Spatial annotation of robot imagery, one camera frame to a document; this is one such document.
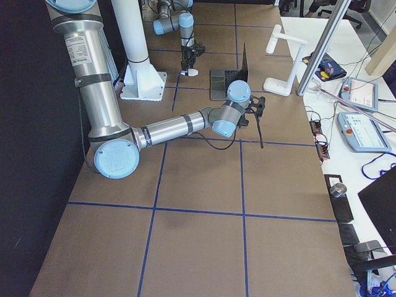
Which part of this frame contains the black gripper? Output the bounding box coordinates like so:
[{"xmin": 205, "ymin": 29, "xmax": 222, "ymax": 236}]
[
  {"xmin": 241, "ymin": 95, "xmax": 265, "ymax": 149},
  {"xmin": 181, "ymin": 43, "xmax": 205, "ymax": 72}
]

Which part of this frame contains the white computer mouse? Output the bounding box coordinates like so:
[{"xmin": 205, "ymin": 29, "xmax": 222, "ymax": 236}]
[{"xmin": 180, "ymin": 68, "xmax": 199, "ymax": 77}]

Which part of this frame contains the dark grey laptop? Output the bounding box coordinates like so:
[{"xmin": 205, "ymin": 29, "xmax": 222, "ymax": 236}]
[{"xmin": 210, "ymin": 44, "xmax": 248, "ymax": 101}]

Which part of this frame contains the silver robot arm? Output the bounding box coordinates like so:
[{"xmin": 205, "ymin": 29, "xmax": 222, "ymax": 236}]
[
  {"xmin": 46, "ymin": 1, "xmax": 265, "ymax": 179},
  {"xmin": 153, "ymin": 1, "xmax": 205, "ymax": 77}
]

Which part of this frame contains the white desk lamp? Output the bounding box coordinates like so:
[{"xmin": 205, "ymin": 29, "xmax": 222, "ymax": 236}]
[{"xmin": 263, "ymin": 25, "xmax": 309, "ymax": 97}]

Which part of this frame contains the thin metal rod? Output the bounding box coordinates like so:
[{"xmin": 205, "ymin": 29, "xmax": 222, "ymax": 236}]
[{"xmin": 316, "ymin": 87, "xmax": 396, "ymax": 132}]

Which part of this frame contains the space pattern pencil pouch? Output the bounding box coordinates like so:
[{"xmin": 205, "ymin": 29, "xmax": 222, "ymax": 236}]
[{"xmin": 315, "ymin": 53, "xmax": 347, "ymax": 82}]

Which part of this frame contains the near teach pendant tablet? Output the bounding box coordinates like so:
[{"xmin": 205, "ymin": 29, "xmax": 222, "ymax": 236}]
[{"xmin": 337, "ymin": 112, "xmax": 392, "ymax": 153}]

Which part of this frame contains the teach pendant tablet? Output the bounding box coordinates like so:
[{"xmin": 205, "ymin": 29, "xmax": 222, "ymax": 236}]
[
  {"xmin": 338, "ymin": 77, "xmax": 379, "ymax": 112},
  {"xmin": 337, "ymin": 112, "xmax": 392, "ymax": 153}
]

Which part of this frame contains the far teach pendant tablet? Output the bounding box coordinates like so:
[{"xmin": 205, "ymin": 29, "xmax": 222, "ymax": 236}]
[{"xmin": 338, "ymin": 77, "xmax": 379, "ymax": 112}]

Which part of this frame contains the silver metal cylinder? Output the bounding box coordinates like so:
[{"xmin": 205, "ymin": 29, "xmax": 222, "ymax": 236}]
[{"xmin": 329, "ymin": 183, "xmax": 347, "ymax": 198}]

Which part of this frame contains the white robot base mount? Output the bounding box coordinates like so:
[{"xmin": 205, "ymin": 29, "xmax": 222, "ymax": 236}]
[{"xmin": 120, "ymin": 62, "xmax": 167, "ymax": 101}]

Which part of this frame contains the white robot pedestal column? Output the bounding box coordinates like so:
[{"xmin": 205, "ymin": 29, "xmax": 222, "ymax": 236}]
[{"xmin": 111, "ymin": 0, "xmax": 150, "ymax": 64}]

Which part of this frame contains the aluminium frame post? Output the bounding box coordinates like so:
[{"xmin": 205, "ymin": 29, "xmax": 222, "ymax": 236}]
[{"xmin": 296, "ymin": 0, "xmax": 351, "ymax": 96}]

